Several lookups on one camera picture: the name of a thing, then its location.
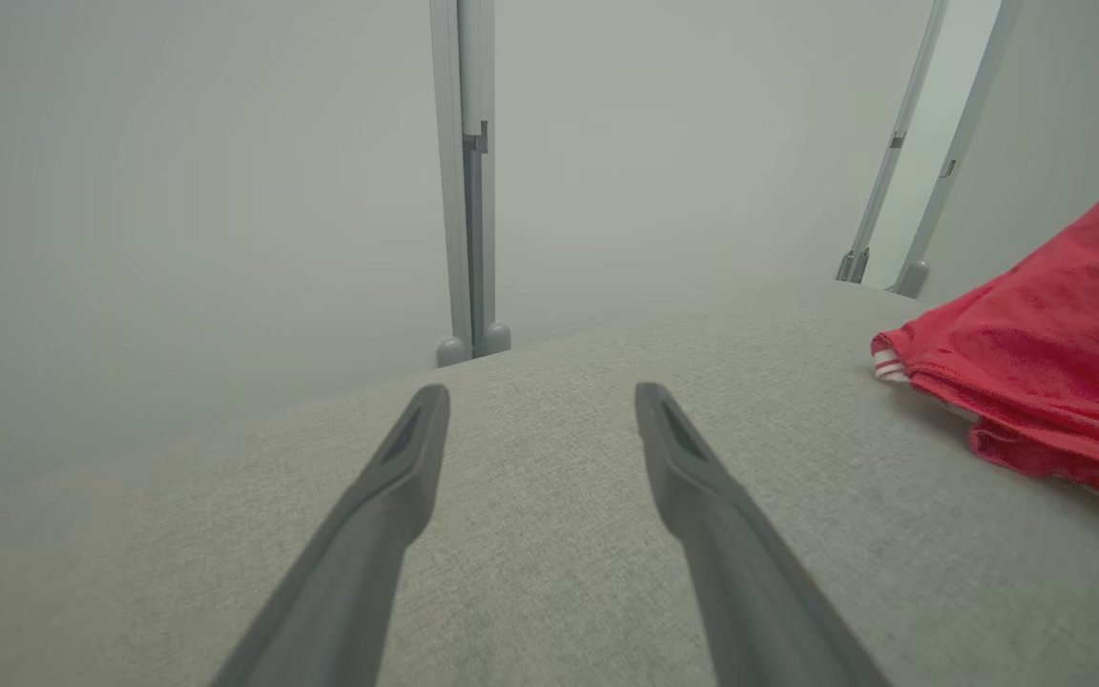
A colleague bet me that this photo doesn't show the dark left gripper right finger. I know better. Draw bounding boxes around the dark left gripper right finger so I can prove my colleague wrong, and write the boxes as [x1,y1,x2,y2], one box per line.
[633,382,894,687]

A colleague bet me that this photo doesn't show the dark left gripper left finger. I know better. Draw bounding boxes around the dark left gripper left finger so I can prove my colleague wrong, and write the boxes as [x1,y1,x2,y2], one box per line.
[211,384,453,687]

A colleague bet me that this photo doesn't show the red shorts with white stripes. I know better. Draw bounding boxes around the red shorts with white stripes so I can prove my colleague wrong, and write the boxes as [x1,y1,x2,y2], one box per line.
[871,157,1099,545]

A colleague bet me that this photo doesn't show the grey double partition post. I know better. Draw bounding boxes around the grey double partition post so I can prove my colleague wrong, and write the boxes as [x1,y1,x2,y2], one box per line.
[428,0,512,368]

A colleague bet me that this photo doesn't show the grey slanted partition post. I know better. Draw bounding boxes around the grey slanted partition post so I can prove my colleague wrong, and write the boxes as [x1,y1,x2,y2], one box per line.
[836,0,949,284]
[893,0,1023,299]

